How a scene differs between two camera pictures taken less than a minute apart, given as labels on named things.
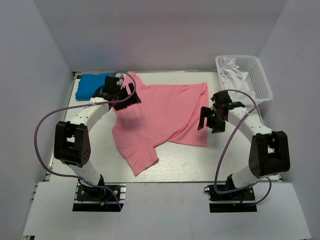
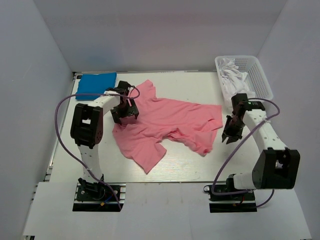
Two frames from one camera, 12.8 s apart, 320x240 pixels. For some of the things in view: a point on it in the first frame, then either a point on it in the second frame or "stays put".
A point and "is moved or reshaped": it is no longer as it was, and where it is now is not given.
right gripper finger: [205, 112] to [225, 132]
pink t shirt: [166, 113] is moved or reshaped
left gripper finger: [136, 98] to [133, 110]
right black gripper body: [215, 116] to [237, 125]
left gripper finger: [123, 104] to [116, 115]
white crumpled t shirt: [234, 80] stays put
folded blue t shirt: [89, 84] stays put
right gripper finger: [217, 126] to [233, 139]
